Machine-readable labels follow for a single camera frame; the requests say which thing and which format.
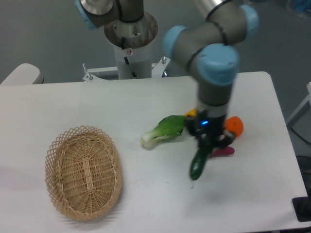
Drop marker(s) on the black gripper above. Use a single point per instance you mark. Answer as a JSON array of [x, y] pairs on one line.
[[209, 129]]

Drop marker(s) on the green cucumber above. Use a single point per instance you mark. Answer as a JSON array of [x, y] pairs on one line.
[[203, 153]]

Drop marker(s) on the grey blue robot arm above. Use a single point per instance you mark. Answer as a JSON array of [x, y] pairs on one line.
[[206, 53]]

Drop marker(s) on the woven wicker basket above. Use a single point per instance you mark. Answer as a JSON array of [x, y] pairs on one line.
[[83, 173]]

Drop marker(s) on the orange tangerine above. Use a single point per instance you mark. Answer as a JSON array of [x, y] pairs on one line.
[[235, 125]]

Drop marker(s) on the purple sweet potato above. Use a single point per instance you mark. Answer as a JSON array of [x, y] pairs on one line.
[[227, 151]]

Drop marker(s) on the green bok choy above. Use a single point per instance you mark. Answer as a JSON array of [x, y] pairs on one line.
[[168, 128]]

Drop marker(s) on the white furniture at right edge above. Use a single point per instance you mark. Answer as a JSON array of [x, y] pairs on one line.
[[300, 110]]

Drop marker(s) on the black device at table edge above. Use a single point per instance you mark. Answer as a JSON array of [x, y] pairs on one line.
[[302, 208]]

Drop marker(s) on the white chair back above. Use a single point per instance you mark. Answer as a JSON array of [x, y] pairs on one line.
[[24, 74]]

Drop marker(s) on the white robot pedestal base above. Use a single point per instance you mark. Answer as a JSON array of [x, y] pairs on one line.
[[132, 48]]

